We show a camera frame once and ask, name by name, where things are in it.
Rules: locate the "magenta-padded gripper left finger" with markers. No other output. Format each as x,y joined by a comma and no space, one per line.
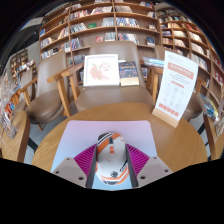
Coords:
83,161

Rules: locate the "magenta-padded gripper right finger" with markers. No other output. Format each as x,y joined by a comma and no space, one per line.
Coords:
138,161

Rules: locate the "white orange patterned computer mouse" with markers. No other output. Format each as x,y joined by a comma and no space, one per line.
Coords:
111,156

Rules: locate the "light blue pink mouse pad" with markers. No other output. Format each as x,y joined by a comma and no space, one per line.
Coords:
78,133

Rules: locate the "brown armchair with wooden arms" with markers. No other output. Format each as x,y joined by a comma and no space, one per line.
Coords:
113,96

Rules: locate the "white orange sign wooden base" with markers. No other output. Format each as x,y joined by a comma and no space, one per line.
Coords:
176,86

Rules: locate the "stack of colourful books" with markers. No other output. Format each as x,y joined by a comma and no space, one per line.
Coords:
208,106

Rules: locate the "dark cover book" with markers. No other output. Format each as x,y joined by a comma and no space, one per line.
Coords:
128,72

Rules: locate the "white framed floral picture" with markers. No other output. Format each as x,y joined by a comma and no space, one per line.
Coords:
101,70

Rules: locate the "light blue book stack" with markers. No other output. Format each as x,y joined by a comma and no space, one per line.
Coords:
153,62

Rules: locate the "small distant bookshelf unit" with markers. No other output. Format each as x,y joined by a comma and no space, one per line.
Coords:
18,65

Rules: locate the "angled wooden bookshelf unit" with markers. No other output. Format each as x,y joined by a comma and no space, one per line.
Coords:
190,36

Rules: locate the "wide wooden bookshelf unit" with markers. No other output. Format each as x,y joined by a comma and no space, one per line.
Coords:
100,23

